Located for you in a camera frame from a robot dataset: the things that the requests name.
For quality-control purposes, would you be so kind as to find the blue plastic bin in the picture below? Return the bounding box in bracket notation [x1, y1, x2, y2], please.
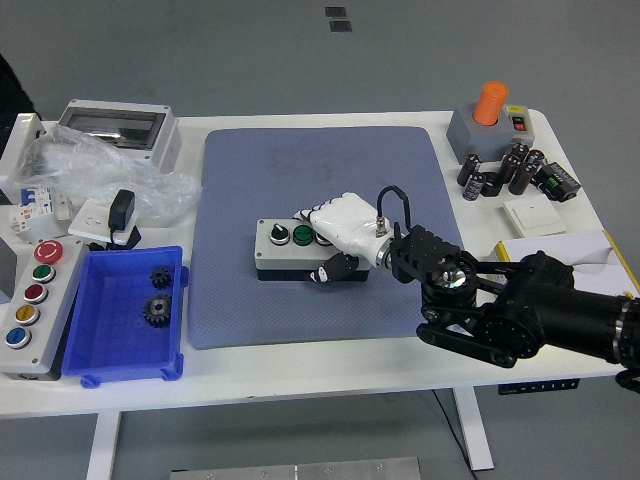
[60, 245, 190, 389]

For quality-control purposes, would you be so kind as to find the clear plastic bag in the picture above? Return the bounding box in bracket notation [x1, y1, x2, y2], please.
[12, 123, 204, 221]

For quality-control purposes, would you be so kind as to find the black adapter cord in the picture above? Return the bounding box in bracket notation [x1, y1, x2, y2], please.
[88, 225, 144, 252]

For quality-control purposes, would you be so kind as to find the grey four-control button box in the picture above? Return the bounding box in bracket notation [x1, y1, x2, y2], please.
[253, 218, 372, 282]

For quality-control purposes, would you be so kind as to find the grey five-button control box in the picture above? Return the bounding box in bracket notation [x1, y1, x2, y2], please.
[0, 238, 86, 382]

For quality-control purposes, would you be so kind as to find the large black gear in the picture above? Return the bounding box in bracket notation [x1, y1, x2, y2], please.
[142, 293, 174, 330]

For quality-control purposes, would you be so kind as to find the black power adapter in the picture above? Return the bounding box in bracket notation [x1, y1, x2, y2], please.
[107, 188, 137, 234]

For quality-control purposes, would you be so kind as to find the white circuit breaker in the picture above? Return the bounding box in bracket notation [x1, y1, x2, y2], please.
[7, 184, 57, 236]

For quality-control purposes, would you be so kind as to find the grey enclosure with clear window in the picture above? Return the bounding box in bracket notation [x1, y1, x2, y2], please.
[53, 98, 180, 174]

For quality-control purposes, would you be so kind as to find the orange cylinder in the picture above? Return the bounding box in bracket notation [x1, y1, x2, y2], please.
[473, 81, 510, 126]

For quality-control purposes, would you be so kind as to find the grey block base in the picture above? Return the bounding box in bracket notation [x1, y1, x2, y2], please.
[446, 102, 516, 164]

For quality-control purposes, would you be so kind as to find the white and yellow booklet box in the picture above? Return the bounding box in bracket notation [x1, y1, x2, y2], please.
[489, 230, 640, 297]

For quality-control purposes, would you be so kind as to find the black ring core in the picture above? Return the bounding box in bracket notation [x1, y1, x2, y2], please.
[480, 171, 505, 197]

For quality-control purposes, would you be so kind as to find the person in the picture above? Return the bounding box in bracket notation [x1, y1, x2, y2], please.
[0, 52, 37, 122]

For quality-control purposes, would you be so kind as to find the black table control panel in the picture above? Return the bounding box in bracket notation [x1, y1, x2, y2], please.
[497, 378, 581, 396]

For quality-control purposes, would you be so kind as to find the blue-grey padded mat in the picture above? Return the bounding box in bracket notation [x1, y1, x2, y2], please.
[187, 125, 464, 350]

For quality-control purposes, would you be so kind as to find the capacitor with silver print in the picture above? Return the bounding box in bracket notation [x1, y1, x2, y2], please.
[463, 172, 487, 202]

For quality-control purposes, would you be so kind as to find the thin black cable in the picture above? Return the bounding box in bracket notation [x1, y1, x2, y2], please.
[430, 389, 476, 480]

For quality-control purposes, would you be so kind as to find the white table leg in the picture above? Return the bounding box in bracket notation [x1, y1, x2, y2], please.
[85, 412, 123, 480]
[452, 385, 496, 471]

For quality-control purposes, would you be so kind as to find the white electrical box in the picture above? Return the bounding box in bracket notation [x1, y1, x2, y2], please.
[0, 113, 47, 204]

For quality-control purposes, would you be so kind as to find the white wall socket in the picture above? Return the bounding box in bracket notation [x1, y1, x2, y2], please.
[67, 198, 136, 241]

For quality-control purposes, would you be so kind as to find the black module with green terminal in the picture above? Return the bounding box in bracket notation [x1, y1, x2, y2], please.
[532, 160, 582, 203]

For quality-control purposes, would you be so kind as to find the white red-black rocker switch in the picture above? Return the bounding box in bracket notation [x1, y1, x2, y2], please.
[505, 104, 535, 144]

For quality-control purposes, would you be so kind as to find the grey metal plate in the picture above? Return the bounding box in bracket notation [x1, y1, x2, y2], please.
[169, 456, 424, 480]

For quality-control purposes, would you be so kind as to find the grey metal box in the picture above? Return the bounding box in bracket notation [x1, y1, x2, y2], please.
[0, 237, 19, 306]

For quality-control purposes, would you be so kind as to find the small white plastic part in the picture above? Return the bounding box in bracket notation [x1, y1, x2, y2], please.
[53, 193, 75, 222]

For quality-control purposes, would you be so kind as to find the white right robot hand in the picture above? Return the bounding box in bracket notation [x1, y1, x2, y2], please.
[292, 192, 396, 286]

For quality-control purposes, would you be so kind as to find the white wall switch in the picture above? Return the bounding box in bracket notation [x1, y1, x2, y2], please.
[502, 197, 568, 237]

